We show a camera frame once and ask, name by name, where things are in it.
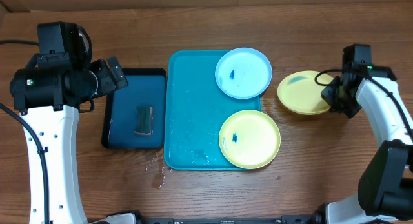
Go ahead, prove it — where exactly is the green and orange sponge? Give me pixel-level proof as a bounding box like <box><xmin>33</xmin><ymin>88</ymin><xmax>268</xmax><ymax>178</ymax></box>
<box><xmin>134</xmin><ymin>106</ymin><xmax>153</xmax><ymax>136</ymax></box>

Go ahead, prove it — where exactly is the yellow plate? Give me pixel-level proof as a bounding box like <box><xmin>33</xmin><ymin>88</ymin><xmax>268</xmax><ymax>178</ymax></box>
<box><xmin>277</xmin><ymin>70</ymin><xmax>330</xmax><ymax>115</ymax></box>
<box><xmin>219</xmin><ymin>110</ymin><xmax>281</xmax><ymax>170</ymax></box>

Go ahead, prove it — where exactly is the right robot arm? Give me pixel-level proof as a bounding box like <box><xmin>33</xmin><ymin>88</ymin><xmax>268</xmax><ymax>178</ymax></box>
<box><xmin>312</xmin><ymin>44</ymin><xmax>412</xmax><ymax>223</ymax></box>

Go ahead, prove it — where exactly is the teal plastic tray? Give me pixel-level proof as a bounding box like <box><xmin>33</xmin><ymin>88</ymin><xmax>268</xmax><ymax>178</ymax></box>
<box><xmin>164</xmin><ymin>50</ymin><xmax>261</xmax><ymax>170</ymax></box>

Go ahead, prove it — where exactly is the black water tray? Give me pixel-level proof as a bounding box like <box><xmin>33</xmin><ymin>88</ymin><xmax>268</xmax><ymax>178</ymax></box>
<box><xmin>101</xmin><ymin>68</ymin><xmax>167</xmax><ymax>150</ymax></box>

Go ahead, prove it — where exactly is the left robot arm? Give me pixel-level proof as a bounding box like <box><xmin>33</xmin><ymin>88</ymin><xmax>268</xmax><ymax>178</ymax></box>
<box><xmin>10</xmin><ymin>22</ymin><xmax>128</xmax><ymax>223</ymax></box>

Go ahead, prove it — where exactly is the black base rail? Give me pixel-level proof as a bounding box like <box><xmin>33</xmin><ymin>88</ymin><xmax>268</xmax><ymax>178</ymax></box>
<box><xmin>94</xmin><ymin>211</ymin><xmax>325</xmax><ymax>224</ymax></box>

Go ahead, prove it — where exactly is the light blue plate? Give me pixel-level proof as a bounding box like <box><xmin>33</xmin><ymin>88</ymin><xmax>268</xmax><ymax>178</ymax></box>
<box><xmin>215</xmin><ymin>48</ymin><xmax>272</xmax><ymax>99</ymax></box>

